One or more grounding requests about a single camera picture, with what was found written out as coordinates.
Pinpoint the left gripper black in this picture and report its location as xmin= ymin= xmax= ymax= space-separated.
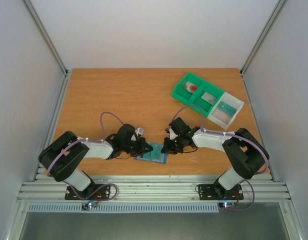
xmin=122 ymin=137 xmax=154 ymax=157

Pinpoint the teal card black stripe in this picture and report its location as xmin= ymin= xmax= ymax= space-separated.
xmin=150 ymin=142 xmax=163 ymax=160

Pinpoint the teal card holder wallet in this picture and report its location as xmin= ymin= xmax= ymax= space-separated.
xmin=134 ymin=142 xmax=168 ymax=164

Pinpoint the red circle card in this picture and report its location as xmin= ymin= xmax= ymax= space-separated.
xmin=183 ymin=81 xmax=199 ymax=94

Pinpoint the grey card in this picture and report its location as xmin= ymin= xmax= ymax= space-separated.
xmin=201 ymin=92 xmax=217 ymax=105

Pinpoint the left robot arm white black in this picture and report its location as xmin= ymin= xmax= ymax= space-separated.
xmin=38 ymin=123 xmax=153 ymax=200

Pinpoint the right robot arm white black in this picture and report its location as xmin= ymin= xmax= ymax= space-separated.
xmin=161 ymin=117 xmax=270 ymax=200

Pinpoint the green plastic bin far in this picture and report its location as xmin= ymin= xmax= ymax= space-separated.
xmin=171 ymin=72 xmax=206 ymax=105

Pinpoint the green plastic bin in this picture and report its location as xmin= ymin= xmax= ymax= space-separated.
xmin=171 ymin=72 xmax=206 ymax=105
xmin=189 ymin=83 xmax=225 ymax=118

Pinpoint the green plastic bin middle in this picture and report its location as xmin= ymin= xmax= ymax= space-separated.
xmin=189 ymin=83 xmax=225 ymax=118

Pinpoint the white plastic bin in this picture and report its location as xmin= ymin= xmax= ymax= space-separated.
xmin=207 ymin=92 xmax=245 ymax=130

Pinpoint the left small circuit board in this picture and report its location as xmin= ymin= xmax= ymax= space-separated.
xmin=81 ymin=202 xmax=98 ymax=211

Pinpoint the small circuit board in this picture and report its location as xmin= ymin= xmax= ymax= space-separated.
xmin=218 ymin=201 xmax=238 ymax=209
xmin=81 ymin=202 xmax=98 ymax=211

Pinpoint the right small circuit board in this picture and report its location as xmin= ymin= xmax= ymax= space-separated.
xmin=218 ymin=201 xmax=238 ymax=209

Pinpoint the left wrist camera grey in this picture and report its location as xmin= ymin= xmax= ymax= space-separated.
xmin=135 ymin=127 xmax=144 ymax=137

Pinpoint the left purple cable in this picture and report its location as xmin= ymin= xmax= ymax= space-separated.
xmin=46 ymin=111 xmax=120 ymax=201

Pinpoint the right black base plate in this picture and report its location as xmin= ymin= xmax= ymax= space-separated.
xmin=195 ymin=184 xmax=244 ymax=201

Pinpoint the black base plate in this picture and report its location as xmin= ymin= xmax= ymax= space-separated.
xmin=64 ymin=184 xmax=116 ymax=201
xmin=195 ymin=184 xmax=244 ymax=201

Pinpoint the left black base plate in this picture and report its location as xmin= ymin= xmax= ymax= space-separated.
xmin=64 ymin=184 xmax=116 ymax=201

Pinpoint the aluminium rail base frame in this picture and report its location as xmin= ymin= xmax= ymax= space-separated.
xmin=6 ymin=68 xmax=304 ymax=240

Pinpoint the right aluminium corner post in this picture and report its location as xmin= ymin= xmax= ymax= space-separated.
xmin=240 ymin=0 xmax=287 ymax=78

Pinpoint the aluminium corner post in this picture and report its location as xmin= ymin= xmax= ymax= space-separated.
xmin=22 ymin=0 xmax=69 ymax=76
xmin=240 ymin=0 xmax=287 ymax=78

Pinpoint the left aluminium corner post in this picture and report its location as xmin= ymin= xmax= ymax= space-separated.
xmin=22 ymin=0 xmax=69 ymax=76

